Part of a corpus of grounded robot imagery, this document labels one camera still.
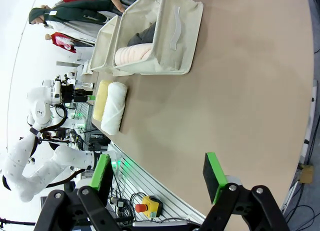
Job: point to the pale yellow rolled towel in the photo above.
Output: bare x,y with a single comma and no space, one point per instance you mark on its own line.
100,101

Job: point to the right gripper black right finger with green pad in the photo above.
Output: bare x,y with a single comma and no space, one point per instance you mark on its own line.
216,178

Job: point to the person in green hooded jacket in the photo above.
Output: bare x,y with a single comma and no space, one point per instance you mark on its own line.
75,18

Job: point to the pale pink towel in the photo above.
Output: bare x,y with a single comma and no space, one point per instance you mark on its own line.
132,54

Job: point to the person in red white top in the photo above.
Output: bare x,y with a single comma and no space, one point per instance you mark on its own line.
62,42

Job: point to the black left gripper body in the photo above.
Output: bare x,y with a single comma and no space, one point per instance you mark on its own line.
67,93

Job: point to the yellow emergency stop button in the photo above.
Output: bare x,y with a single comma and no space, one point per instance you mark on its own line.
150,206

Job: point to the dark grey towel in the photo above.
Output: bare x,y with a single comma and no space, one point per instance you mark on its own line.
142,37

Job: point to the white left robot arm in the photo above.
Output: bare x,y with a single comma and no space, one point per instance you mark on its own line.
40,163

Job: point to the black tripod leg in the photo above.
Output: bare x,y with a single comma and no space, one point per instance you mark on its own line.
15,221

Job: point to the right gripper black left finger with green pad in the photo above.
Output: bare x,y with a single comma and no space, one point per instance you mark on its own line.
100,181

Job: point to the cream fabric basket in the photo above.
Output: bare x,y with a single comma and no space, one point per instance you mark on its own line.
103,48
175,51

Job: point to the small cardboard box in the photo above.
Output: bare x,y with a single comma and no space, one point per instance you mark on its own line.
306,174

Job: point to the white rolled towel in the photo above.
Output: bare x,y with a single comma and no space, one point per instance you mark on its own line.
113,108

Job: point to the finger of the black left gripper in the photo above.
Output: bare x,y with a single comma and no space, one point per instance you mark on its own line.
85,98
83,92

